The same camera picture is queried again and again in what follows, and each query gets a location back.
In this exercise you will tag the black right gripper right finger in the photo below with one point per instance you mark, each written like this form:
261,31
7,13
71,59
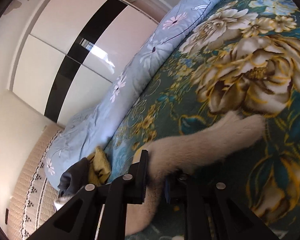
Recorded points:
209,211

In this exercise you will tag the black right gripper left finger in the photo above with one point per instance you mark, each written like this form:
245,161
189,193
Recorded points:
99,212

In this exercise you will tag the fuzzy beige cartoon sweater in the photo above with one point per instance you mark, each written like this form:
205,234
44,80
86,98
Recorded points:
188,152

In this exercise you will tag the dark grey-blue pants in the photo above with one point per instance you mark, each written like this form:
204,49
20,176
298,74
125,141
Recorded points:
74,178

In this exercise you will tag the mustard yellow knit garment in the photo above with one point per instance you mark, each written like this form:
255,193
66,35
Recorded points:
99,167

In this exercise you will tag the beige quilted mattress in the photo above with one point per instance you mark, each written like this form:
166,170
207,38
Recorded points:
32,204

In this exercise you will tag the light blue floral duvet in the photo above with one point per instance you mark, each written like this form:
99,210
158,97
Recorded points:
96,125

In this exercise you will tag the teal floral bed blanket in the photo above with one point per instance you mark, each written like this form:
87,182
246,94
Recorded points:
245,57

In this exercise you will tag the white and black wardrobe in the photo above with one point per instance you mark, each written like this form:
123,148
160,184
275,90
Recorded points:
75,51

